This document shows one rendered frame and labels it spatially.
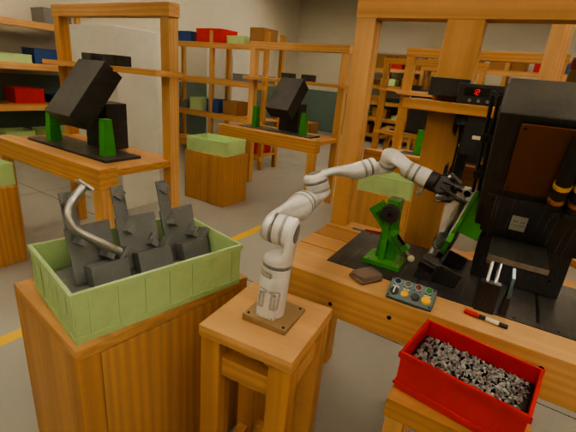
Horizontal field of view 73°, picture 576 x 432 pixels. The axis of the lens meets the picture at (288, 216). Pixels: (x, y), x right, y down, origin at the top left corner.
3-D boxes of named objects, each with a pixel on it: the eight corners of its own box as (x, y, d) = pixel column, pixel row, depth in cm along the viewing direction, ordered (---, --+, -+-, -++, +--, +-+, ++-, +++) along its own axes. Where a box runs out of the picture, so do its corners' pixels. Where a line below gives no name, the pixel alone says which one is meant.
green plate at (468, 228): (468, 253, 137) (500, 202, 127) (446, 242, 140) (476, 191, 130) (472, 243, 147) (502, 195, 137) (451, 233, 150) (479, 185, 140)
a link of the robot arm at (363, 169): (360, 154, 158) (364, 174, 160) (299, 174, 154) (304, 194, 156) (370, 156, 149) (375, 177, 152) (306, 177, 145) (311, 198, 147)
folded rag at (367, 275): (361, 285, 139) (363, 279, 138) (348, 275, 146) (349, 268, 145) (382, 281, 144) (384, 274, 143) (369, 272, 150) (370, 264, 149)
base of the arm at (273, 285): (278, 322, 120) (285, 274, 114) (250, 313, 122) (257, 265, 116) (288, 308, 128) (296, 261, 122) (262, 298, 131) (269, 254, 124)
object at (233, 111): (258, 171, 670) (267, 27, 594) (161, 147, 792) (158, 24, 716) (276, 166, 714) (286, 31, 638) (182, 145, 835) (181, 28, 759)
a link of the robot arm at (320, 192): (313, 197, 159) (292, 219, 137) (307, 175, 156) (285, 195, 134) (334, 193, 155) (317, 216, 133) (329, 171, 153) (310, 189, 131)
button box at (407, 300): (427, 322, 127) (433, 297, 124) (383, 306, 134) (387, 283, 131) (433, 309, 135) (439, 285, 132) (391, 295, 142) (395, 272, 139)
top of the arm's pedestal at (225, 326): (291, 375, 107) (292, 363, 106) (198, 334, 120) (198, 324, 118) (332, 318, 134) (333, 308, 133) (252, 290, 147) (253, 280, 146)
